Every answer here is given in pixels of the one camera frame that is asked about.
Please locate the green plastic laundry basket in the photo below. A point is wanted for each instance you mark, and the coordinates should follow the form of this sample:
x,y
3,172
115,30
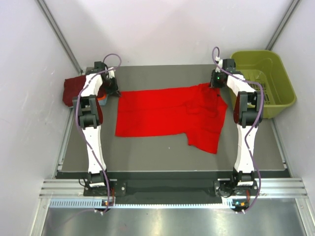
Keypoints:
x,y
266,68

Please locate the dark red folded shirt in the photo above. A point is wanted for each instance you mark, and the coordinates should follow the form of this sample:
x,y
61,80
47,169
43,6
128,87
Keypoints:
x,y
71,89

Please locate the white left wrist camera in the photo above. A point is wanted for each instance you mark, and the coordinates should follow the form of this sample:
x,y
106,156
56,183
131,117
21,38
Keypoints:
x,y
111,73

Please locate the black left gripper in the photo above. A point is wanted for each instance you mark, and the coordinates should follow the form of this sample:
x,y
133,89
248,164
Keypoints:
x,y
114,89

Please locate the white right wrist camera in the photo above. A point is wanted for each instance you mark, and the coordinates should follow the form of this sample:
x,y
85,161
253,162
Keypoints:
x,y
219,64

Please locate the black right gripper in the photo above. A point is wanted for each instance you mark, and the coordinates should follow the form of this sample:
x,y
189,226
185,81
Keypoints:
x,y
212,83

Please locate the orange folded shirt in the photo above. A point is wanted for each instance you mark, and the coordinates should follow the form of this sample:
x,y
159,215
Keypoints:
x,y
102,97

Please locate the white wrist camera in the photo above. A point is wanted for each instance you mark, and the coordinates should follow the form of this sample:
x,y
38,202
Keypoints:
x,y
219,64
111,73

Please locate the red t shirt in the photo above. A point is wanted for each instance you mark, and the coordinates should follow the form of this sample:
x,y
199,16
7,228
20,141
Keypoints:
x,y
197,111

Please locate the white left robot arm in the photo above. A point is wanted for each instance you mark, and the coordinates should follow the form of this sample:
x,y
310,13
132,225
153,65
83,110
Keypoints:
x,y
89,118

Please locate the slotted cable duct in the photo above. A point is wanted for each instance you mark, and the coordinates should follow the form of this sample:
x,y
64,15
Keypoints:
x,y
102,204

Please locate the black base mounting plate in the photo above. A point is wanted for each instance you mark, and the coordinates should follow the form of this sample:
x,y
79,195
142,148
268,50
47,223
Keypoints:
x,y
120,187

